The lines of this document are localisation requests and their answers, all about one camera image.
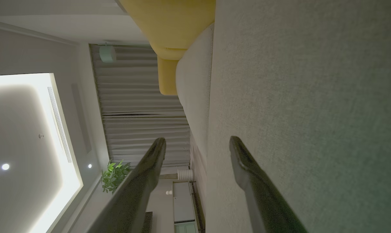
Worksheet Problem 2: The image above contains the wide yellow sofa back cushion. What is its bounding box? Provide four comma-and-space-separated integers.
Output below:
118, 0, 216, 61

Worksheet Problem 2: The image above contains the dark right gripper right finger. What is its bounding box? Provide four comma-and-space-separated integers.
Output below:
229, 136, 309, 233

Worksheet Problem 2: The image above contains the white cabinet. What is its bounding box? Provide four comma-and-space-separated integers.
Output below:
173, 181, 199, 233

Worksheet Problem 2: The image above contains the grey pleated curtain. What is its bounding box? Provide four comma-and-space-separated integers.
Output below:
89, 44, 191, 167

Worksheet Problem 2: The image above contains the dark brown furniture panel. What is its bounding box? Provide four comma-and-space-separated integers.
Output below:
140, 212, 153, 233

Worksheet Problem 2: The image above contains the green leafy potted plant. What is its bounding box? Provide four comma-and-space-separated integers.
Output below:
101, 160, 132, 194

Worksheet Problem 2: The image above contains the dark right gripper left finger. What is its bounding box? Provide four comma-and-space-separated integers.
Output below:
87, 138, 167, 233

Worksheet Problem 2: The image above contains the pale green round device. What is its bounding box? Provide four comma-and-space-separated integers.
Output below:
99, 45, 117, 63

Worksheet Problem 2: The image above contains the large grey sofa seat cushion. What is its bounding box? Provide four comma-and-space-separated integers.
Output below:
204, 0, 391, 233

